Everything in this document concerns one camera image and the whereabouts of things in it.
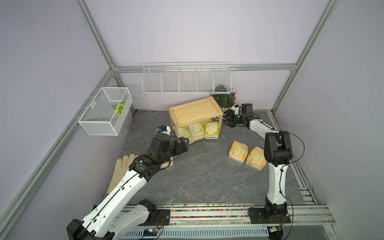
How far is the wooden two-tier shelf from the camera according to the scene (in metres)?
0.88

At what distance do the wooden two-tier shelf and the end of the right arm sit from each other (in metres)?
0.04

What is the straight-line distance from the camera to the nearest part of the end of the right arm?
2.72ft
